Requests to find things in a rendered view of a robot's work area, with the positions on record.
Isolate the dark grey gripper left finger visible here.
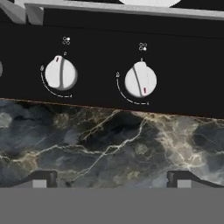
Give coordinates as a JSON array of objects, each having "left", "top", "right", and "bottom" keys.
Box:
[{"left": 0, "top": 170, "right": 59, "bottom": 189}]

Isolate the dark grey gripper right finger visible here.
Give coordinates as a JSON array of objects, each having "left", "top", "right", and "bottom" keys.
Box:
[{"left": 166, "top": 170, "right": 224, "bottom": 189}]

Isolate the white kettle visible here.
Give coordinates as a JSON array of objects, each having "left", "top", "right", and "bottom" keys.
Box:
[{"left": 118, "top": 0, "right": 182, "bottom": 9}]

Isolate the black hob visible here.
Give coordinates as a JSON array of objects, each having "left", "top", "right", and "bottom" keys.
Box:
[{"left": 0, "top": 0, "right": 224, "bottom": 120}]

